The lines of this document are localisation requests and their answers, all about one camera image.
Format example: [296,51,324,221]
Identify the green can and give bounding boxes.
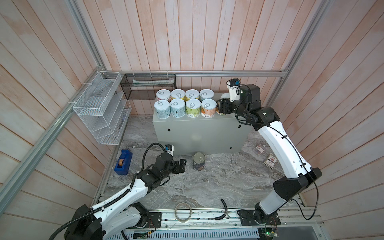
[186,99,201,118]

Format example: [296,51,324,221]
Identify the white wire mesh shelf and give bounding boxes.
[73,72,132,145]

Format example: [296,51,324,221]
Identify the black mesh basket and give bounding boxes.
[120,73,177,101]

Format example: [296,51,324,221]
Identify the teal labelled can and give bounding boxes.
[154,100,171,120]

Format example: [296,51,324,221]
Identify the horizontal aluminium wall rail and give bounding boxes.
[118,70,288,77]

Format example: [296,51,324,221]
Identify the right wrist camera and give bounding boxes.
[226,79,241,102]

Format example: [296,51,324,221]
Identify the blue can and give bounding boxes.
[170,99,186,118]

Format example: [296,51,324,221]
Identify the open-top dark metal can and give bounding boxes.
[193,153,206,171]

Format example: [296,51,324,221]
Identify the coiled wire ring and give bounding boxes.
[174,202,193,223]

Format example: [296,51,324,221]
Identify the black pliers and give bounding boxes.
[214,199,231,221]

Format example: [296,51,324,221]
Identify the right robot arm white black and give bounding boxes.
[219,79,322,225]

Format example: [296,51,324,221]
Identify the pink labelled can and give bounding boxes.
[156,89,172,102]

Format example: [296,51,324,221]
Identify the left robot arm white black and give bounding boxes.
[50,143,187,240]

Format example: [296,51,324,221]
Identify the blue tape dispenser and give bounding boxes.
[114,150,133,175]

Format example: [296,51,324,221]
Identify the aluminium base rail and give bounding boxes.
[110,207,331,240]

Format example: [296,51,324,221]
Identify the clear paper clip box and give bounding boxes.
[254,145,265,155]

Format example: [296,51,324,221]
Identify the small card box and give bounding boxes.
[264,154,278,169]

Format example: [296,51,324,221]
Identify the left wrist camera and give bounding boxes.
[165,144,175,156]

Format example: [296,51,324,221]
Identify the yellow can back row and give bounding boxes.
[216,93,232,116]

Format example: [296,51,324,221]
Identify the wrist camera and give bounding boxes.
[226,79,241,102]
[165,144,175,156]

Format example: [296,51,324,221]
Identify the left aluminium wall rail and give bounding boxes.
[1,66,105,215]

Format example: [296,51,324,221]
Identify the grey metal cabinet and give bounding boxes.
[153,107,252,155]

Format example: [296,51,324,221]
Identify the yellow labelled can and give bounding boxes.
[171,89,186,101]

